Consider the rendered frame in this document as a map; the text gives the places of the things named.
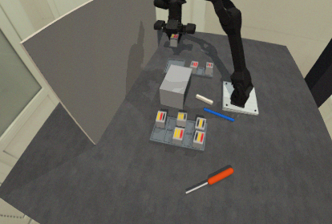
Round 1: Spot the cream cylinder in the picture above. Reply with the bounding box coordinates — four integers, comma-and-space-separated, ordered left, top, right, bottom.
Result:
196, 94, 213, 105

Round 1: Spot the orange-handled screwdriver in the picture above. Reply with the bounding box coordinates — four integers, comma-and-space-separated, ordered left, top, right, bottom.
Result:
185, 168, 234, 193

